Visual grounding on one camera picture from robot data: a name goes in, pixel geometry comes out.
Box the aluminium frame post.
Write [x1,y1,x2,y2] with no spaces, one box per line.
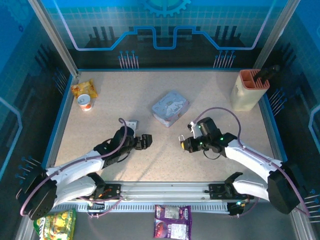
[252,0,302,71]
[27,0,81,77]

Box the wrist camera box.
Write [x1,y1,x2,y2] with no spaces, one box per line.
[187,121,201,137]
[124,119,139,137]

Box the green yellow snack bag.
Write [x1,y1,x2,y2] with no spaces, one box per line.
[33,208,77,240]

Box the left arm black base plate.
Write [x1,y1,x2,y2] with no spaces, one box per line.
[94,183,123,201]

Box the orange white tin can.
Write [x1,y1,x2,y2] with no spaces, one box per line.
[76,93,94,112]

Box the yellow snack packet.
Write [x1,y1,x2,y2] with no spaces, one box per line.
[71,78,99,100]

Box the black utensil handle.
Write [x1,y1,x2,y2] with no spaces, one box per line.
[253,64,281,83]

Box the blue cartoon tin box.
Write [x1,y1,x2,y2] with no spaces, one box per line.
[151,90,191,128]

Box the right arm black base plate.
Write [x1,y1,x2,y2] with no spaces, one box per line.
[208,183,255,201]

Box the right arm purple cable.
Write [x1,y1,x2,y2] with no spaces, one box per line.
[192,106,311,218]

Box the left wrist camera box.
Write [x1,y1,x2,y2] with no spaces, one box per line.
[124,119,139,137]

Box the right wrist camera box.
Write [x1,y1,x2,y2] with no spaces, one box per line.
[187,121,201,137]

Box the slotted grey cable duct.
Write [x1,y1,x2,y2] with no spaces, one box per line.
[53,201,231,214]

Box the purple snack bag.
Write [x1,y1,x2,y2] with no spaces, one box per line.
[153,204,193,240]

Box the aluminium mounting rail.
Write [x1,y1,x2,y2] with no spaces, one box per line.
[32,181,298,204]

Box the beige utensil holder orange rim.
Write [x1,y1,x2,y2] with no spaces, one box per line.
[229,69,271,112]

